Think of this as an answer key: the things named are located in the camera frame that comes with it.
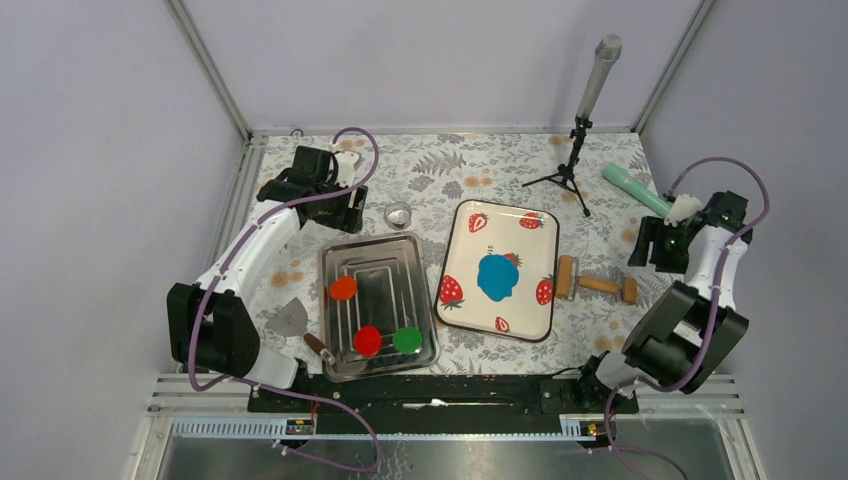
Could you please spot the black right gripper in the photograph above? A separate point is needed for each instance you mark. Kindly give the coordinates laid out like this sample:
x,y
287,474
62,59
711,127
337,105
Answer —
x,y
652,229

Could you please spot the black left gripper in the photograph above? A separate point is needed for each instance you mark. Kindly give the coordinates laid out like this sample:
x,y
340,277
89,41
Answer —
x,y
348,218

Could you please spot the metal round cookie cutter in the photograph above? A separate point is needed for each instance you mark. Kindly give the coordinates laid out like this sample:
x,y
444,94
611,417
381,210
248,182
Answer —
x,y
398,215

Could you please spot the wooden double-ended dough roller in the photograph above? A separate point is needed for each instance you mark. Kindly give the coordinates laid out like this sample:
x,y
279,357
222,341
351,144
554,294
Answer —
x,y
568,280

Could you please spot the blue dough piece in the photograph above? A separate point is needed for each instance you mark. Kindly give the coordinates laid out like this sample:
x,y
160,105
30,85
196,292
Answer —
x,y
498,274

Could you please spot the white strawberry print tray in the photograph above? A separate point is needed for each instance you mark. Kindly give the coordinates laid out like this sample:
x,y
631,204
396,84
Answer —
x,y
480,228

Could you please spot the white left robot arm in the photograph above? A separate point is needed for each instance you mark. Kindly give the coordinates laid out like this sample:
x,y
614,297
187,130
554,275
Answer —
x,y
209,324

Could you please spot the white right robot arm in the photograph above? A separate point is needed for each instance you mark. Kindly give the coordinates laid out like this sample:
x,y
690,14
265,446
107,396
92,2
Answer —
x,y
694,324

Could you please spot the orange dough disc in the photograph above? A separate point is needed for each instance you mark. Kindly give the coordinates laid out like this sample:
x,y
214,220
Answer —
x,y
343,289

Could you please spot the red dough disc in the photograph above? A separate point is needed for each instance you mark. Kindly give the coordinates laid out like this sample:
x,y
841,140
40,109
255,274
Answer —
x,y
367,341

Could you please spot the green dough disc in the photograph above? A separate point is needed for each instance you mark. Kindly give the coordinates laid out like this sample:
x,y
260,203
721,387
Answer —
x,y
407,340

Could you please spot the mint green handheld tool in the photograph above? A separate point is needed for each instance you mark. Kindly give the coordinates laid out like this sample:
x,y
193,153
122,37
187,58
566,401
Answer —
x,y
620,178

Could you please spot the floral table mat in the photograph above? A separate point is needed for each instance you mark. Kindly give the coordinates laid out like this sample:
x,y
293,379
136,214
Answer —
x,y
434,173

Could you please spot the stainless steel baking tray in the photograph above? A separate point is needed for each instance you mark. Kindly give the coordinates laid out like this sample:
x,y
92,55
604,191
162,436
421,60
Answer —
x,y
393,292

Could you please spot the silver microphone on stand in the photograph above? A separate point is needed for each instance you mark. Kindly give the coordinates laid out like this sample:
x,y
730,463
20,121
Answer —
x,y
607,53

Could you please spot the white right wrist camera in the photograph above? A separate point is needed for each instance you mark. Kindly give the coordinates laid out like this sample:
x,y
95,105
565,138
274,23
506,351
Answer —
x,y
682,208

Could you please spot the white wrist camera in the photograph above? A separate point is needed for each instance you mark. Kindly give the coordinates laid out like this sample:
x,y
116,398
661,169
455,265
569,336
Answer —
x,y
345,167
682,208

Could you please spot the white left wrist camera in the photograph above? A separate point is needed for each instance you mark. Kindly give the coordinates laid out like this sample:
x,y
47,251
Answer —
x,y
345,167

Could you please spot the metal spatula wooden handle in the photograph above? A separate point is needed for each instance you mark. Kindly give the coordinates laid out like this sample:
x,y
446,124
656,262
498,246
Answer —
x,y
291,320

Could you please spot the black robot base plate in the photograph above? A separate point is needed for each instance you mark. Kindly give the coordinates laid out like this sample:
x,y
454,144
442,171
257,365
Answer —
x,y
440,404

